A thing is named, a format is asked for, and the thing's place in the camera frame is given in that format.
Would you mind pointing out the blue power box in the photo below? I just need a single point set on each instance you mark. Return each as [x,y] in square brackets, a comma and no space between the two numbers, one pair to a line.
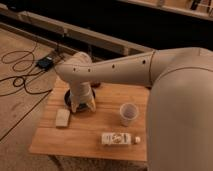
[45,63]

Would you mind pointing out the wooden table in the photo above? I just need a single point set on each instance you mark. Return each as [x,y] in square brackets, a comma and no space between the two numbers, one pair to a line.
[82,138]

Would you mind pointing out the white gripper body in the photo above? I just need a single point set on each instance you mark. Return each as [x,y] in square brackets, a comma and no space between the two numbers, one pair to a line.
[82,94]

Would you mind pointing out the dark ceramic bowl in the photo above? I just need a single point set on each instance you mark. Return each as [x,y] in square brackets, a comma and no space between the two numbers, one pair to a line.
[82,107]

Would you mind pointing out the beige sponge block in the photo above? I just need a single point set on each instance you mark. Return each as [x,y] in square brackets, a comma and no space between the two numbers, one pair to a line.
[62,118]

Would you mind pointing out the clear plastic cup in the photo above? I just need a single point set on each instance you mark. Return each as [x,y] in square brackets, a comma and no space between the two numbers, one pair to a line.
[128,113]

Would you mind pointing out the grey metal rail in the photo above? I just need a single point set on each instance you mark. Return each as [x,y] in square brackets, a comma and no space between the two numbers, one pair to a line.
[78,33]

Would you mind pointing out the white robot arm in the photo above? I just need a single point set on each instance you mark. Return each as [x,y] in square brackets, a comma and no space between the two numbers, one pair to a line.
[179,116]

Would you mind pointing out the white lying bottle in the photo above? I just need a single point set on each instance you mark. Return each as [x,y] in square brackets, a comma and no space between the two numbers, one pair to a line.
[113,138]

